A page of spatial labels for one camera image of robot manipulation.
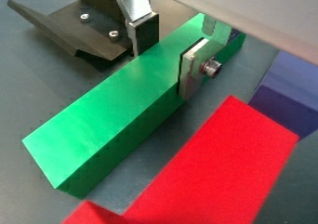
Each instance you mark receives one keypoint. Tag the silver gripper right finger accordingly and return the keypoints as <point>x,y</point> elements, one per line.
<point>198,63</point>

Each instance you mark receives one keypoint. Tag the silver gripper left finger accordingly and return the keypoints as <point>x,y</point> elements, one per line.
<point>141,23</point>

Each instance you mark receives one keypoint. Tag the purple notched block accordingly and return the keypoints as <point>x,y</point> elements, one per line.
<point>286,95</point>

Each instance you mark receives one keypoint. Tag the red notched block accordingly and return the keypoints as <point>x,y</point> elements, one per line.
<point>216,180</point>

